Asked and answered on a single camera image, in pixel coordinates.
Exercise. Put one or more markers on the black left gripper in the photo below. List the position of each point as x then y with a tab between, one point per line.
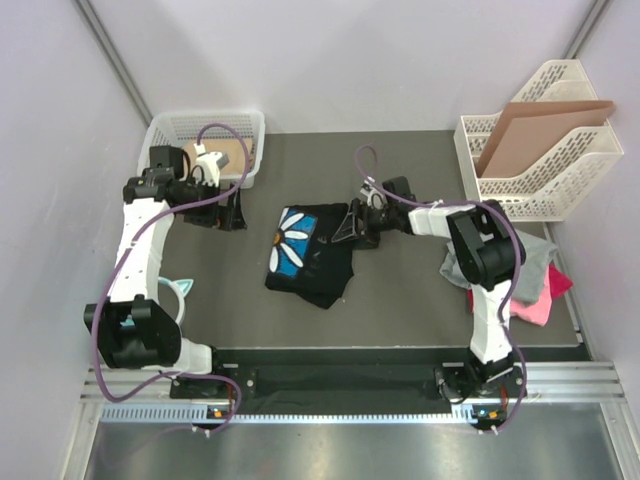
225	218

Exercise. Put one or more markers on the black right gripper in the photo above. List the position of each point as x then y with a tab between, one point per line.
359	212

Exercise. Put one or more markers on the black t shirt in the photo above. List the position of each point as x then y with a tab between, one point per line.
303	258

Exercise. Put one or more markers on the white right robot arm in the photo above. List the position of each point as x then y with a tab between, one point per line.
488	253

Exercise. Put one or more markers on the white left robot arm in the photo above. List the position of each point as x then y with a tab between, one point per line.
129	328

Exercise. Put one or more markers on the beige folded t shirt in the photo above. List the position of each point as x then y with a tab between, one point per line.
230	147

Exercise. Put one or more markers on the teal cat ear headphones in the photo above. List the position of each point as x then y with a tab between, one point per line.
126	288

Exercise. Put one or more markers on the grey t shirt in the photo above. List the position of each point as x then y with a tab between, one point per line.
539	254

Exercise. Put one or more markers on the brown cardboard folder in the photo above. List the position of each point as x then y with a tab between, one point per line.
525	131

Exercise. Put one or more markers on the pink t shirt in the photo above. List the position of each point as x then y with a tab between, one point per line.
536	313

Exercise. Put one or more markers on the white plastic file organizer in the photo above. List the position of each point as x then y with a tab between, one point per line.
550	189

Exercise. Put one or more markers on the red cloth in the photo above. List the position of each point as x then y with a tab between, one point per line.
559	283

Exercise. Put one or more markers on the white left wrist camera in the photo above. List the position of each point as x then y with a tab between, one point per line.
208	165

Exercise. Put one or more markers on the white slotted cable duct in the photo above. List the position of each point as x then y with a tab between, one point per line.
203	414

